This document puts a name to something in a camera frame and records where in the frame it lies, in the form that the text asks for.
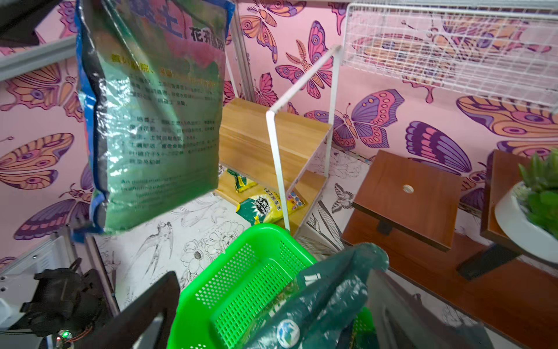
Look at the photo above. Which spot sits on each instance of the green plastic basket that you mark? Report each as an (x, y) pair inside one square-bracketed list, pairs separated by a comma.
[(216, 309)]

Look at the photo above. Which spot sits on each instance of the small yellow fertilizer packet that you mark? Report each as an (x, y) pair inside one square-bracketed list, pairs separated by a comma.
[(263, 207)]

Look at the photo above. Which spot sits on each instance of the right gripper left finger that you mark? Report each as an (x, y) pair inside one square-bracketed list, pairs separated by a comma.
[(146, 323)]

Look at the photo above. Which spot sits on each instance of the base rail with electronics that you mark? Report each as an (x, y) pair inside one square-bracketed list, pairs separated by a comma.
[(56, 295)]

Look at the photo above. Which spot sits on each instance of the dark green fertilizer bag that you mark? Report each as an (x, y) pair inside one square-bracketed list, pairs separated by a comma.
[(323, 306)]

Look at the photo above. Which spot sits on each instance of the white wire basket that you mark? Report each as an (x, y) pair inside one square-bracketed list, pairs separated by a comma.
[(502, 50)]

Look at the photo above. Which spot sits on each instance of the blue edged soil bag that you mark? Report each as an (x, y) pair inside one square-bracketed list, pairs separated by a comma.
[(151, 77)]

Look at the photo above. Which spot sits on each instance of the succulent in white pot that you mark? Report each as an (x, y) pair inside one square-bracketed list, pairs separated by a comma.
[(527, 213)]

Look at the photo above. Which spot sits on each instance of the brown wooden plant stand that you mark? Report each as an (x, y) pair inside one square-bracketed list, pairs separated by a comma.
[(409, 209)]

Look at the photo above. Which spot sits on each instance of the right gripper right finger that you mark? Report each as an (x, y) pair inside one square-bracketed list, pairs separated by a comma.
[(401, 321)]

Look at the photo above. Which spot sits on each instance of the white wood shelf rack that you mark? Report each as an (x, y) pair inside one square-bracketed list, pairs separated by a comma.
[(282, 151)]

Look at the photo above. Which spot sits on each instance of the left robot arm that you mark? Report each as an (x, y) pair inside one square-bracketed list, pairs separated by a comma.
[(46, 192)]

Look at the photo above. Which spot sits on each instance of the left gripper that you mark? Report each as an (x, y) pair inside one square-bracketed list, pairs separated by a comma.
[(19, 19)]

